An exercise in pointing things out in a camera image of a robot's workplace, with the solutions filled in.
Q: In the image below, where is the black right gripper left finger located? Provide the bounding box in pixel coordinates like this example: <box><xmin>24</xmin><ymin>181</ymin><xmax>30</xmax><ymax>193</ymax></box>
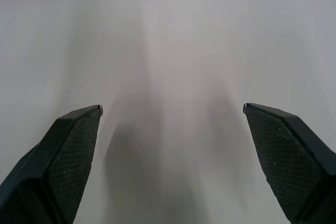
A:
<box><xmin>0</xmin><ymin>104</ymin><xmax>103</xmax><ymax>224</ymax></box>

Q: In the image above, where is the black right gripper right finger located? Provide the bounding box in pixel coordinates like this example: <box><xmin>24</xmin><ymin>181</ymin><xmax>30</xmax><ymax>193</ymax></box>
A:
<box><xmin>242</xmin><ymin>102</ymin><xmax>336</xmax><ymax>224</ymax></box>

